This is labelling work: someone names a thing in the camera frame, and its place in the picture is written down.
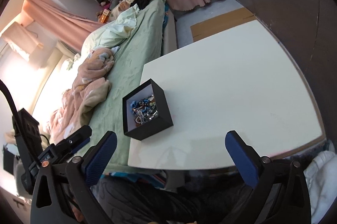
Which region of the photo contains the pile of beaded jewelry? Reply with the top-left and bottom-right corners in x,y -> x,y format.
130,95 -> 159,127

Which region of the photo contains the black square jewelry box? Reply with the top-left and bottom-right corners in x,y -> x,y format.
122,79 -> 173,141

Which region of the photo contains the pink floral blanket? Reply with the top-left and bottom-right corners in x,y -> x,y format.
46,47 -> 114,144

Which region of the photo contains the dark patterned trouser leg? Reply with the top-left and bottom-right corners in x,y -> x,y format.
92,175 -> 253,223

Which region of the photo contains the white bedside table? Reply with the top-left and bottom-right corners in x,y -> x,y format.
128,20 -> 325,170

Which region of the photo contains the green bed sheet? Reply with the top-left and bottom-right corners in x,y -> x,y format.
77,0 -> 165,174

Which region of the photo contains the light green pillow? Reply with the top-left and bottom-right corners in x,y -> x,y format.
80,4 -> 140,57

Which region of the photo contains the pink curtain left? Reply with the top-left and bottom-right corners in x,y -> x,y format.
23,0 -> 103,52

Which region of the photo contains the brown cardboard floor sheet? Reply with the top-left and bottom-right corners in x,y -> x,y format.
190,7 -> 256,42

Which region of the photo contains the orange box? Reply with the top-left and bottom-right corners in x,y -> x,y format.
99,9 -> 110,23

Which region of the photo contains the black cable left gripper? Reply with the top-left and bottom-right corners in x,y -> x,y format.
0,79 -> 40,167

